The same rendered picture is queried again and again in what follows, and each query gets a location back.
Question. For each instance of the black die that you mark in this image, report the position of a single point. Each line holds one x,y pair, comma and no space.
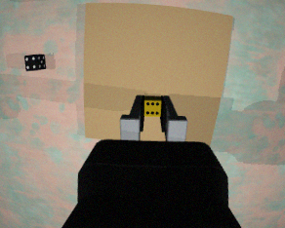
35,62

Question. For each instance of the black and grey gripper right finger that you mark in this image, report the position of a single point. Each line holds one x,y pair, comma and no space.
172,125

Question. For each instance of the tan flat mat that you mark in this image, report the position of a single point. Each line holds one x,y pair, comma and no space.
142,49

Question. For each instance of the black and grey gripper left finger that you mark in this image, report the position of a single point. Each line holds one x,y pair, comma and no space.
131,125

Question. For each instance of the yellow die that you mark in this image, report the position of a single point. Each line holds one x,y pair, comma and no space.
152,106

